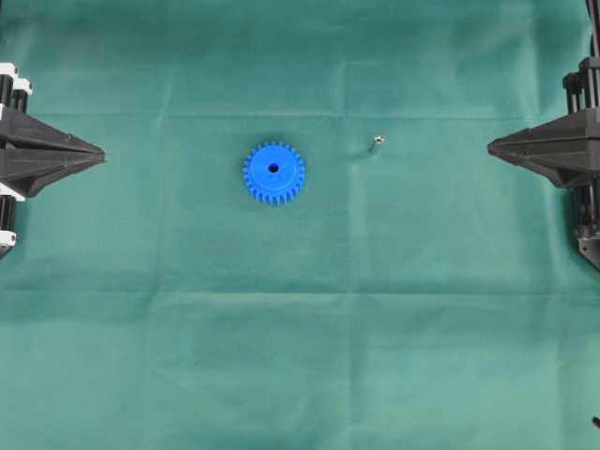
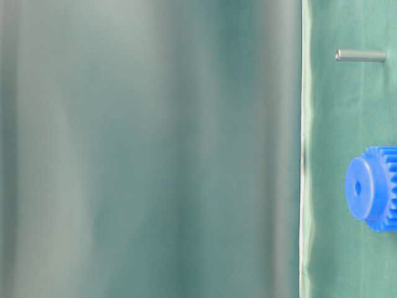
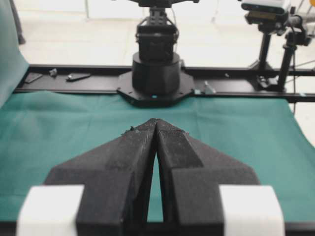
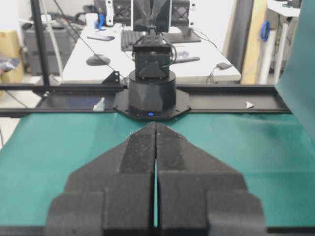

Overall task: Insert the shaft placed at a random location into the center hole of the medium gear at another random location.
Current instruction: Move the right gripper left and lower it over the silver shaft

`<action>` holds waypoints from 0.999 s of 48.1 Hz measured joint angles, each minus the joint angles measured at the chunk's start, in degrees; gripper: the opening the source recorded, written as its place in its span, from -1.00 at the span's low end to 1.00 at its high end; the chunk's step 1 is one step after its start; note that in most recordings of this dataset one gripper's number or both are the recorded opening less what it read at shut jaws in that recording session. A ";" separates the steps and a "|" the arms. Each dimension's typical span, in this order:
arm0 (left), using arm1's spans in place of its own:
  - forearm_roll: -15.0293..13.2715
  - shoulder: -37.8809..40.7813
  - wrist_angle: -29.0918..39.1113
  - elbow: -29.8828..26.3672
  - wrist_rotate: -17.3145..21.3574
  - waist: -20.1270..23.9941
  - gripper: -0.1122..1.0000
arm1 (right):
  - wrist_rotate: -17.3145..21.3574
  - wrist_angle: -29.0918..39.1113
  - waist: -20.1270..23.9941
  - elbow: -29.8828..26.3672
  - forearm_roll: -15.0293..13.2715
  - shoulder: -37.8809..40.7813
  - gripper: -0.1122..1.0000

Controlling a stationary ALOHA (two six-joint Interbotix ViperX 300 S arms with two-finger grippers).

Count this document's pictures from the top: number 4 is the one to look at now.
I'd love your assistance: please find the black vertical frame post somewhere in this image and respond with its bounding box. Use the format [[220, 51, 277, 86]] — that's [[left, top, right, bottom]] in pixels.
[[30, 0, 50, 86]]

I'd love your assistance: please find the black computer keyboard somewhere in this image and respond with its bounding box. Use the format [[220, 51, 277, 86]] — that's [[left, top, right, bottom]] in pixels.
[[121, 30, 145, 52]]

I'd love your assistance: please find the green table cloth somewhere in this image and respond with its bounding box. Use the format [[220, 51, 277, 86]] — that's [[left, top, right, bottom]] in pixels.
[[0, 0, 315, 228]]

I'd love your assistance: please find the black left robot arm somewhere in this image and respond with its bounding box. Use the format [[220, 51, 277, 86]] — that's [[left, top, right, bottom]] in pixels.
[[113, 0, 191, 120]]

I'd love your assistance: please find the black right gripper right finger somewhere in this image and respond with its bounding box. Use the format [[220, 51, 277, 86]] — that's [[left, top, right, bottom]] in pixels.
[[156, 123, 267, 236]]

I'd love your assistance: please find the black aluminium frame rail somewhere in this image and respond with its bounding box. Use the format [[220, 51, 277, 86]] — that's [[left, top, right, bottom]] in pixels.
[[0, 84, 291, 121]]

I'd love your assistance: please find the black monitor on stand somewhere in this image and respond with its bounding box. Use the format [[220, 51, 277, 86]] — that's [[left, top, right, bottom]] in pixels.
[[131, 0, 201, 44]]

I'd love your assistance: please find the white office desk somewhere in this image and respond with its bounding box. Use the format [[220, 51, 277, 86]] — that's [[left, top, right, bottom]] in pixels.
[[63, 24, 241, 84]]

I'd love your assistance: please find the black computer mouse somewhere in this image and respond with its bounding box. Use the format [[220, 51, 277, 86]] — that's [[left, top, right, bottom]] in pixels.
[[86, 54, 111, 66]]

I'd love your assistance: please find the brown cardboard box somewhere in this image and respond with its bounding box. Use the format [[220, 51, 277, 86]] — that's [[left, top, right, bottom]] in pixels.
[[0, 30, 24, 83]]

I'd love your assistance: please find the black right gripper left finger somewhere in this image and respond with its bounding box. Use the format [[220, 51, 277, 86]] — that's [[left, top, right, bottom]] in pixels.
[[45, 123, 156, 236]]

